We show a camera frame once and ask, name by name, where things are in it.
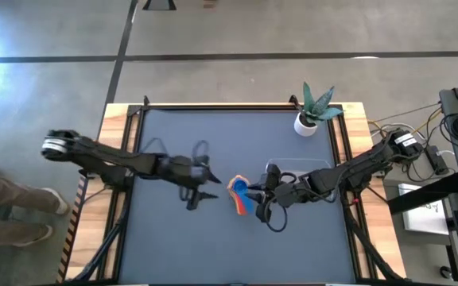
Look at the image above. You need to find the black power strip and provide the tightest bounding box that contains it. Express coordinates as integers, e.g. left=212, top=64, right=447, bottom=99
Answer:
left=426, top=145, right=449, bottom=176

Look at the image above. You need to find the orange measuring cup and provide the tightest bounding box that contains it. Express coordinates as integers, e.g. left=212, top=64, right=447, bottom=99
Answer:
left=227, top=174, right=250, bottom=216

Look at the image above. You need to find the red measuring cup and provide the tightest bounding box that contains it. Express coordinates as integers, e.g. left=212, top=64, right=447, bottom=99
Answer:
left=232, top=190, right=250, bottom=216

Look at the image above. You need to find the black crossbar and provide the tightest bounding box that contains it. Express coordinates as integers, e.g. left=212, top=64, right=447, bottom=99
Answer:
left=386, top=172, right=458, bottom=215

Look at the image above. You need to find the black aluminium table frame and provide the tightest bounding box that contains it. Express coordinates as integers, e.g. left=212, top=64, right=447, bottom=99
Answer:
left=69, top=95, right=407, bottom=285

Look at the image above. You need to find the person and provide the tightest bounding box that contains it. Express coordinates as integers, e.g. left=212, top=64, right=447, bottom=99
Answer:
left=0, top=168, right=71, bottom=248

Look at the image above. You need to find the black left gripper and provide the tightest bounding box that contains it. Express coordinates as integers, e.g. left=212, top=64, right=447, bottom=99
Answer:
left=157, top=153, right=223, bottom=211

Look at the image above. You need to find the clear plastic basket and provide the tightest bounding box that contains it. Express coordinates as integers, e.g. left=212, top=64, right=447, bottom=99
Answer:
left=264, top=157, right=336, bottom=201

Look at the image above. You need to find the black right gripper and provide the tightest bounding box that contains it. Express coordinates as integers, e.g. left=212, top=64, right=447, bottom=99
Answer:
left=247, top=163, right=312, bottom=224

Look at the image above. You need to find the dark grey stand base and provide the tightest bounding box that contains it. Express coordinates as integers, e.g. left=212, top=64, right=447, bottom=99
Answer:
left=142, top=0, right=177, bottom=11

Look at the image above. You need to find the white paper board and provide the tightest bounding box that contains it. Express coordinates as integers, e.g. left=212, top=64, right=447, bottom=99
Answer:
left=397, top=182, right=452, bottom=236

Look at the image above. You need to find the potted plant in white pot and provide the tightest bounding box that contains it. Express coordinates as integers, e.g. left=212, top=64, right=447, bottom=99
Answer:
left=293, top=82, right=344, bottom=137

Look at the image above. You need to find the dark grey table mat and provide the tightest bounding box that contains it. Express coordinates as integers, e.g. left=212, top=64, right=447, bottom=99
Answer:
left=118, top=109, right=357, bottom=285

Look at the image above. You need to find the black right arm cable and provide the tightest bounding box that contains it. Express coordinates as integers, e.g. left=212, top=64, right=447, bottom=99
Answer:
left=263, top=171, right=298, bottom=234

